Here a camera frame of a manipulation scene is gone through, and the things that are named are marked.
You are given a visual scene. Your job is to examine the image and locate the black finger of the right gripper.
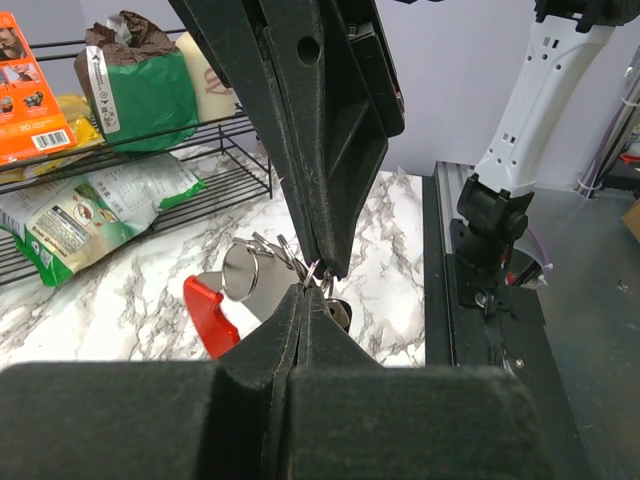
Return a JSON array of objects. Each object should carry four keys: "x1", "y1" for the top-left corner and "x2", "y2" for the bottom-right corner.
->
[{"x1": 173, "y1": 1, "x2": 405, "y2": 278}]

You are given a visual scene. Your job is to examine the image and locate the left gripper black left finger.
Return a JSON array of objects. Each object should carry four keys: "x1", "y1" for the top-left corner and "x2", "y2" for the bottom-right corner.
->
[{"x1": 1, "y1": 285, "x2": 305, "y2": 479}]

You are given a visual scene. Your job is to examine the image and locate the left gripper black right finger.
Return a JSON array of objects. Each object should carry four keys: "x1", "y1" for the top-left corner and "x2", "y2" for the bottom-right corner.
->
[{"x1": 286, "y1": 289, "x2": 555, "y2": 479}]

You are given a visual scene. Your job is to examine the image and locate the metal keyring coil red holder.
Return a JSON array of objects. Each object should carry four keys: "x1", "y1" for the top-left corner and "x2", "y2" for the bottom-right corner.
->
[{"x1": 183, "y1": 232, "x2": 320, "y2": 359}]

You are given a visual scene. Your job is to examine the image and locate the cream pump soap bottle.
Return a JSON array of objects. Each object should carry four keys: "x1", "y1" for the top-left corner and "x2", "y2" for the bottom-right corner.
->
[{"x1": 175, "y1": 32, "x2": 236, "y2": 122}]

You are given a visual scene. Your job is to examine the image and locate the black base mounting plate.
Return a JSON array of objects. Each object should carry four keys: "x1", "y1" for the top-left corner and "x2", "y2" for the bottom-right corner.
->
[{"x1": 422, "y1": 176, "x2": 593, "y2": 479}]

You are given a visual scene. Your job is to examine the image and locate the green and brown bag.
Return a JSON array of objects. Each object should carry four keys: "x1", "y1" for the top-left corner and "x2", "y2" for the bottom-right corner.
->
[{"x1": 74, "y1": 10, "x2": 199, "y2": 153}]

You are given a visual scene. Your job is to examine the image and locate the yellow snack packet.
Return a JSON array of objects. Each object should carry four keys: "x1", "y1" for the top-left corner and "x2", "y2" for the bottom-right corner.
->
[{"x1": 1, "y1": 94, "x2": 104, "y2": 184}]

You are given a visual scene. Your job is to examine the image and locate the white green pouch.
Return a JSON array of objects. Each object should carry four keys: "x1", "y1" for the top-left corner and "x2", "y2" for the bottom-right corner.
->
[{"x1": 1, "y1": 153, "x2": 206, "y2": 287}]

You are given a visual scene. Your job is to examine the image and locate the orange snack box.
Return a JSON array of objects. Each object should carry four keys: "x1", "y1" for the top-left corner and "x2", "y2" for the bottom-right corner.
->
[{"x1": 1, "y1": 12, "x2": 77, "y2": 165}]

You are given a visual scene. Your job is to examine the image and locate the black wire shelf rack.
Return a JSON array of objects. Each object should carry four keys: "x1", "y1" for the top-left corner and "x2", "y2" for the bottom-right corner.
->
[{"x1": 1, "y1": 110, "x2": 273, "y2": 287}]

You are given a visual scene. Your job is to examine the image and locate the right aluminium extrusion rail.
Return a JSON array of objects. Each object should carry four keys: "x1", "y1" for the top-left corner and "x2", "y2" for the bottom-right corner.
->
[{"x1": 434, "y1": 162, "x2": 473, "y2": 254}]

